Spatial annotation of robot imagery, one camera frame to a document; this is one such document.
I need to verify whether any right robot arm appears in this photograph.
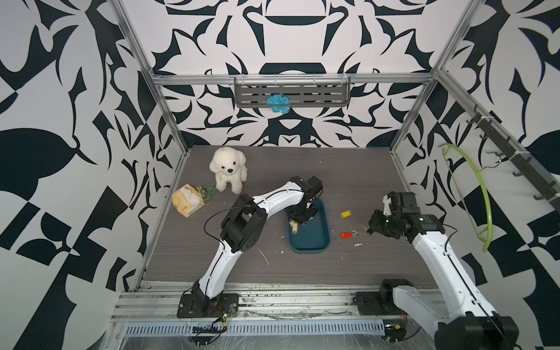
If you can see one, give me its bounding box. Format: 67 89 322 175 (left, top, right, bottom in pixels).
367 192 519 349

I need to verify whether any green keychain bundle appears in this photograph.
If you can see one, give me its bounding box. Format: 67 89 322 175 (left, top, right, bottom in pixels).
195 185 217 205

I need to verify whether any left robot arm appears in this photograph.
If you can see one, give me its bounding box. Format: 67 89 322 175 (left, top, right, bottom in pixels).
191 176 323 304

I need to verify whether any black wall hook rail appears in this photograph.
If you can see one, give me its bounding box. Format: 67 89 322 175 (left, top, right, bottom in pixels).
467 105 559 211

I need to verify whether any blue scrunchie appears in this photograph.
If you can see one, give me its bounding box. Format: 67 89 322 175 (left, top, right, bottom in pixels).
266 94 291 115

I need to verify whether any white cable duct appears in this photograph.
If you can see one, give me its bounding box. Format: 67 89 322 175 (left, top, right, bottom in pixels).
124 319 385 337

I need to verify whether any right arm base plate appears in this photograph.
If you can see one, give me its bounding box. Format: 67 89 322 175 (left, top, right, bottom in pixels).
352 279 413 316

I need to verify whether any teal plastic storage box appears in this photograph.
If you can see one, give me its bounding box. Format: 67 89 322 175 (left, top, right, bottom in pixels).
287 199 330 254

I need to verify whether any grey metal wall shelf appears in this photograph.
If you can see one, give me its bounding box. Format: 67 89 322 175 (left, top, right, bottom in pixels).
233 75 351 108

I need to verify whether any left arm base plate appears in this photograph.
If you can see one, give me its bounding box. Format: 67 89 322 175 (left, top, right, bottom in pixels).
176 293 240 319

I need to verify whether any red tag key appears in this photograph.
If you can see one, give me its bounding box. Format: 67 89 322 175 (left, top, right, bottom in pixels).
339 230 360 239

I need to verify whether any green hoop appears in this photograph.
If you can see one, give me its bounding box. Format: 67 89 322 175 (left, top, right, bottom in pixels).
438 143 494 253

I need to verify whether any yellow paper bag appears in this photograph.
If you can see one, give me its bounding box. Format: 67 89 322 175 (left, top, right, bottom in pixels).
172 184 206 218

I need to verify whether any white plush dog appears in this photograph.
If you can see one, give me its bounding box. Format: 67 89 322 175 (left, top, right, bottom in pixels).
209 147 248 195

